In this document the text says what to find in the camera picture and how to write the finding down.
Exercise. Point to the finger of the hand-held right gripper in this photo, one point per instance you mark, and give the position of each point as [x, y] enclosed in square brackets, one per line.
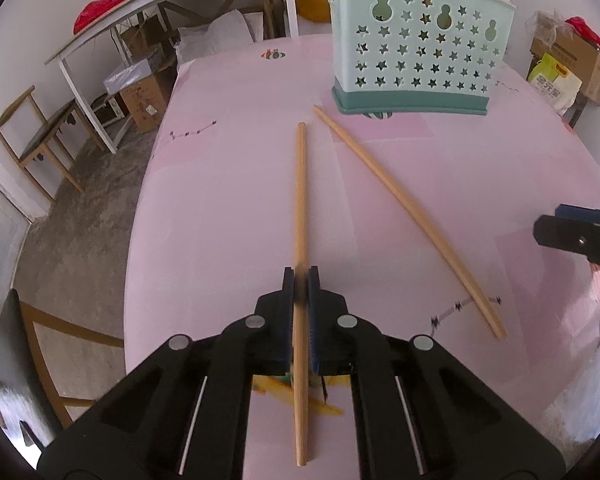
[565, 235]
[585, 214]

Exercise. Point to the wooden chair with dark seat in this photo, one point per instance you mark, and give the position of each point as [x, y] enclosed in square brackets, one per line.
[50, 130]

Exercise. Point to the black and wood chair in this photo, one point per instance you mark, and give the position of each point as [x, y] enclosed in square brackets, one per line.
[15, 340]

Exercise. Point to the white toaster oven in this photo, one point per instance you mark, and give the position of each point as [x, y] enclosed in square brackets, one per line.
[111, 110]

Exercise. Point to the brown cardboard box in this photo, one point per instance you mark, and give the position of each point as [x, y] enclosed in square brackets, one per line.
[147, 100]

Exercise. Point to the white sack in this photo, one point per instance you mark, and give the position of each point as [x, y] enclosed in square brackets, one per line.
[215, 35]

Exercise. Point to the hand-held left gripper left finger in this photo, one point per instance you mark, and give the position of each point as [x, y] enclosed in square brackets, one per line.
[288, 310]

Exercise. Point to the white framed table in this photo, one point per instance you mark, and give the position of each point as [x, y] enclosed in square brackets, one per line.
[86, 102]

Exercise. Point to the flat white box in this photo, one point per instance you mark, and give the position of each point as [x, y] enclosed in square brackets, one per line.
[130, 74]

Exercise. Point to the large cardboard box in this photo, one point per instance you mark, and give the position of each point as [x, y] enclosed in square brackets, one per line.
[575, 55]

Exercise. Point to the red plastic bag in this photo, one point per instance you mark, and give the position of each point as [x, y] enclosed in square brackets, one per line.
[597, 40]

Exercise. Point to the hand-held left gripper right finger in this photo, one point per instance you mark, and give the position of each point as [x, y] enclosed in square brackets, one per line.
[314, 320]

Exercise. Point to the yellow and white rice bag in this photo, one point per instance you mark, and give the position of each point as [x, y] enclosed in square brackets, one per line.
[555, 85]

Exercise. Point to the white door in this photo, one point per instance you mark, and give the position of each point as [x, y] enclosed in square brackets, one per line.
[0, 240]

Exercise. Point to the light blue utensil holder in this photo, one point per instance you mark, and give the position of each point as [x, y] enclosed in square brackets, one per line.
[347, 20]

